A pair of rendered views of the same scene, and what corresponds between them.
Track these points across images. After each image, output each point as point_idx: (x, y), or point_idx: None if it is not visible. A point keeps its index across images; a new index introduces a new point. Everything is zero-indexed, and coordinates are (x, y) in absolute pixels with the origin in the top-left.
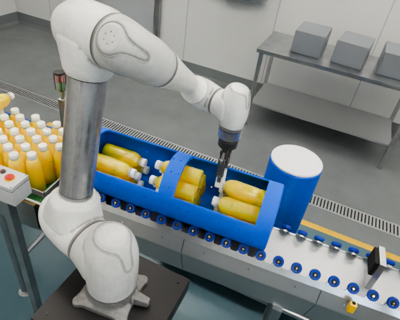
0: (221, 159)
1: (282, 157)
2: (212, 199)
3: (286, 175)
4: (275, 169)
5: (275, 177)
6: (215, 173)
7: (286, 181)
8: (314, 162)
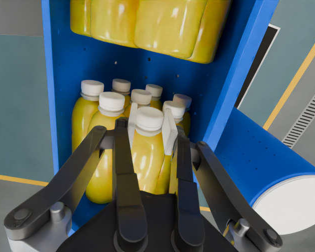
0: (14, 244)
1: (302, 191)
2: (186, 78)
3: (256, 193)
4: (272, 178)
5: (260, 170)
6: (118, 121)
7: (248, 186)
8: (283, 227)
